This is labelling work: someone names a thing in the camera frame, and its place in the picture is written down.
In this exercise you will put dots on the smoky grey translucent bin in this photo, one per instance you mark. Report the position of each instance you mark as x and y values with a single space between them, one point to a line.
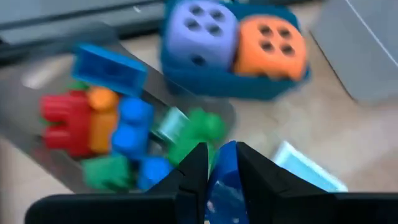
18 102

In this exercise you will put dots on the blue-backed card deck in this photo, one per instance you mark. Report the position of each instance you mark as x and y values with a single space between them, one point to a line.
308 169

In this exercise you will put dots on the blue plastic bin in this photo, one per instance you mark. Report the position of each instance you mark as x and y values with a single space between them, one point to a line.
217 84

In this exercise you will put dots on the small blue brick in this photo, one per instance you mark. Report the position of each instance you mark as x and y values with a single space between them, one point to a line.
227 186

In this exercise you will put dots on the orange foam die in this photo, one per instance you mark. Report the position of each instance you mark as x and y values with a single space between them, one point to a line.
270 59

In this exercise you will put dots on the blue two-stud toy block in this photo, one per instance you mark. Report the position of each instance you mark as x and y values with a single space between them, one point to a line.
133 127

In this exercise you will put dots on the purple foam die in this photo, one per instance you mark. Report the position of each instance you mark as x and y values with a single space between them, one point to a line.
202 40

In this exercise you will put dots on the teal brick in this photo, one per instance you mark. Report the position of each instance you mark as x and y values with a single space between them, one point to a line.
172 126

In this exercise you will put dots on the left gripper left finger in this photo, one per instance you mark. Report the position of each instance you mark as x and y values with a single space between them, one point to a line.
192 186

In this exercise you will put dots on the light grey plastic bin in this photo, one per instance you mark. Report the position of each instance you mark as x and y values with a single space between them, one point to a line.
357 56

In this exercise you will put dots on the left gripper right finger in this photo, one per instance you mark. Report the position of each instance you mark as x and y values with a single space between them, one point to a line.
280 199

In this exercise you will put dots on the green toy block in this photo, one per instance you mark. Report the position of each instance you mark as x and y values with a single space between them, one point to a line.
202 130

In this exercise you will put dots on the orange toy block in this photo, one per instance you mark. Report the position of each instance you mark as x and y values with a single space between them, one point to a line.
102 121

